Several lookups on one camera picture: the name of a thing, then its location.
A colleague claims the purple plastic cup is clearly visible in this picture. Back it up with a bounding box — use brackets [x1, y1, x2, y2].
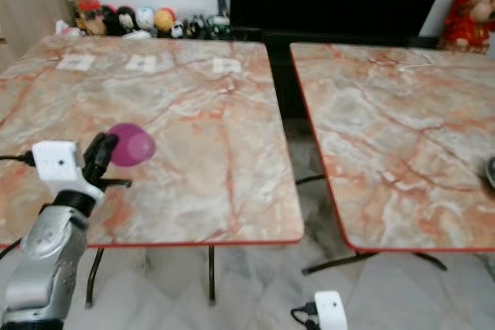
[107, 123, 157, 167]

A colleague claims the black haired doll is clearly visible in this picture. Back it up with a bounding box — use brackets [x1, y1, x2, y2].
[119, 5, 138, 35]
[104, 7, 122, 35]

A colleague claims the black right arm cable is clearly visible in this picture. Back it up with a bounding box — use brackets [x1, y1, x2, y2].
[292, 304, 318, 328]

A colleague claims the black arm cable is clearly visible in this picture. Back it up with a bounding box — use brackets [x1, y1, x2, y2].
[0, 152, 39, 167]
[292, 304, 318, 328]

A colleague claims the green and white toy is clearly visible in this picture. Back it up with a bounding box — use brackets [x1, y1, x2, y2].
[207, 15, 231, 37]

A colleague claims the white round doll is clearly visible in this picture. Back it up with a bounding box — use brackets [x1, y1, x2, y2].
[135, 7, 155, 31]

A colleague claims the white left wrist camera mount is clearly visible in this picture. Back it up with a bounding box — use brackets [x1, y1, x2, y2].
[32, 141, 105, 206]

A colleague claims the white paper sticker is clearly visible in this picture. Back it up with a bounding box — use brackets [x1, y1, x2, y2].
[213, 58, 243, 74]
[56, 54, 97, 71]
[126, 55, 158, 73]

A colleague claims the dark grey round object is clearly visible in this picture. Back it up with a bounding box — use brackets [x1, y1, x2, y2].
[481, 156, 495, 192]

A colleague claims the red and gold figure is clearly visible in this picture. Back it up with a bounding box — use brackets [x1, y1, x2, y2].
[439, 0, 495, 54]

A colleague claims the light wooden cabinet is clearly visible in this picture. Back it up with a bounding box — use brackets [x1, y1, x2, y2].
[0, 0, 74, 53]

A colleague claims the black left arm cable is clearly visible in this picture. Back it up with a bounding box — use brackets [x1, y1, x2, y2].
[0, 152, 39, 167]

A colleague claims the orange round doll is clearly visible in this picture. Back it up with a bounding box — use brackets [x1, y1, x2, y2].
[155, 8, 177, 35]

